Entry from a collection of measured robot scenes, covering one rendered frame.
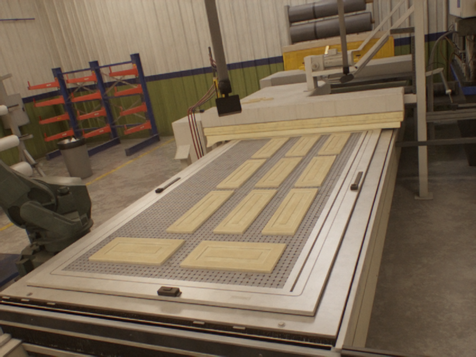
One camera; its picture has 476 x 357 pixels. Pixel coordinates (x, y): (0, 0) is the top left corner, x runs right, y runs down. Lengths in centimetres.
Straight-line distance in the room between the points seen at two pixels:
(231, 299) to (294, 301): 28
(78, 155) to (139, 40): 352
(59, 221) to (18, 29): 900
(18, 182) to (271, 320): 205
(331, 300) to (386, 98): 286
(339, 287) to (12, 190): 223
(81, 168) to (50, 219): 512
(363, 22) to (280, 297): 647
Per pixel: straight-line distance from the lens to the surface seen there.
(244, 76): 934
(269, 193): 293
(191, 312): 192
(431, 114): 463
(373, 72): 661
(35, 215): 314
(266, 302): 183
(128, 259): 244
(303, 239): 227
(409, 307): 322
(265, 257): 214
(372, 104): 440
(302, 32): 805
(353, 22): 787
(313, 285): 189
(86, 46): 1146
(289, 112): 458
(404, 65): 657
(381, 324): 307
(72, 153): 816
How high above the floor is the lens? 192
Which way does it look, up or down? 20 degrees down
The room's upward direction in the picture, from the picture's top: 10 degrees counter-clockwise
